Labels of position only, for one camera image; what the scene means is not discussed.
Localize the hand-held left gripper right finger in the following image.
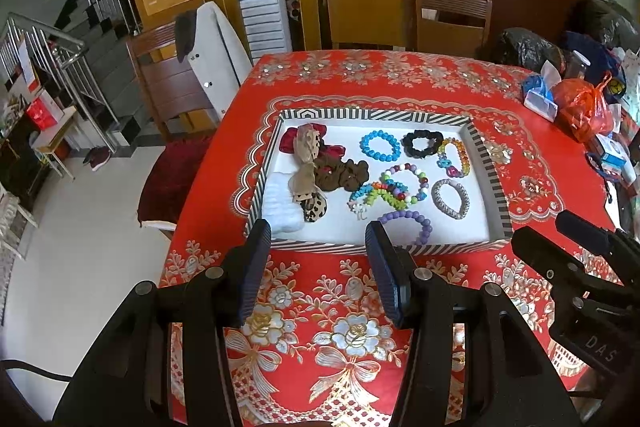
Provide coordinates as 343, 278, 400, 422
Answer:
364, 221, 583, 427

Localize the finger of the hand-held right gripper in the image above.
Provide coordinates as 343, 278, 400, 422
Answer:
511, 226, 626, 308
555, 209, 640, 288

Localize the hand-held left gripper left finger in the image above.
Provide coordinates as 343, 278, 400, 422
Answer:
52, 218, 273, 427

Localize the blue bead bracelet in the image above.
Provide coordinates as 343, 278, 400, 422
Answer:
360, 130, 402, 162

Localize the striped white tray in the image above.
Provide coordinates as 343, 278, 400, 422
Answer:
245, 107, 513, 257

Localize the white fluffy scrunchie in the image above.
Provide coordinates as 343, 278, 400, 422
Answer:
262, 167, 307, 235

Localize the red floral tablecloth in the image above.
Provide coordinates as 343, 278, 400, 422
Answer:
159, 49, 640, 427

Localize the leopard print scrunchie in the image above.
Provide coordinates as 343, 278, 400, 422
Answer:
299, 194, 329, 224

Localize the small white blue box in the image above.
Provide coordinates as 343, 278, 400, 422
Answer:
600, 142, 632, 170

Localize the brown scrunchie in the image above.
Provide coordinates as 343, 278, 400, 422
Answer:
314, 157, 371, 192

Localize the dark red seat cushion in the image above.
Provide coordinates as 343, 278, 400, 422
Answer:
137, 137, 217, 228

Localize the orange plastic bag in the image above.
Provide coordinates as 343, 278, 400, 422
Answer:
552, 74, 615, 144

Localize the black scrunchie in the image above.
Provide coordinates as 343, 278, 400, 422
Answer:
401, 129, 445, 158

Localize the beige dotted hair bow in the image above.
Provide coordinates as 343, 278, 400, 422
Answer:
287, 124, 323, 202

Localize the red hair bow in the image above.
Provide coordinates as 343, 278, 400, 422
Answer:
280, 124, 347, 158

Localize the blue tissue pack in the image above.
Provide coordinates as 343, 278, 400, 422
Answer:
522, 62, 563, 122

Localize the dark blue bag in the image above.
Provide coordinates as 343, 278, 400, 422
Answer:
560, 31, 626, 82

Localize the black plastic bag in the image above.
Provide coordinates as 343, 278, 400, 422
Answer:
492, 27, 566, 68
575, 0, 640, 52

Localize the dark shoe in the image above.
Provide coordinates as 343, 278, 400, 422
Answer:
82, 146, 115, 171

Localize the brown wooden chair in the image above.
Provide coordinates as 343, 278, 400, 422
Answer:
126, 24, 221, 140

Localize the white jacket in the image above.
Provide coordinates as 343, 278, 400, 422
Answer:
189, 1, 253, 125

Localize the slatted wooden chair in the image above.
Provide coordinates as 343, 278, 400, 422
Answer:
411, 0, 493, 58

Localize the small white table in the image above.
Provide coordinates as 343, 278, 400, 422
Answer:
31, 106, 78, 180

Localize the dark cloth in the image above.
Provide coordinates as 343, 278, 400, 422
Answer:
174, 11, 198, 64

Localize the tiled staircase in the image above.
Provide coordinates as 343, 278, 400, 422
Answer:
50, 0, 166, 158

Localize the white ornate chair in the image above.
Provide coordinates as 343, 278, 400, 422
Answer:
0, 184, 38, 258

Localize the plain wooden chair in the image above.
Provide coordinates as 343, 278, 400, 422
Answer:
326, 0, 416, 52

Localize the dark wooden cabinet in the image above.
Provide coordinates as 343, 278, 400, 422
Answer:
0, 122, 46, 208

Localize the red bag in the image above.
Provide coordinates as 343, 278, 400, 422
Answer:
25, 99, 58, 130

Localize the metal stair railing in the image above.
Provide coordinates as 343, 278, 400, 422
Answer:
0, 0, 136, 158

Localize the purple bead bracelet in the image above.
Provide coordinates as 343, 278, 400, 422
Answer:
378, 210, 433, 249

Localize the white charm bracelet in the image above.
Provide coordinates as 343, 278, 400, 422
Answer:
347, 199, 372, 222

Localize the colourful spiky bracelet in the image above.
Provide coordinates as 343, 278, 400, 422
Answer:
349, 179, 407, 210

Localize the silver woven bracelet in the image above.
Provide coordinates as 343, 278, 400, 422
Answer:
431, 178, 469, 221

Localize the multicolour round bead bracelet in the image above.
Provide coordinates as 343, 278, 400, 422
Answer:
380, 163, 430, 204

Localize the rainbow bead bracelet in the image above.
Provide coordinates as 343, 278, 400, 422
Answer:
436, 137, 472, 178

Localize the black cable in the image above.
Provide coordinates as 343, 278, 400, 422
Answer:
0, 358, 73, 382

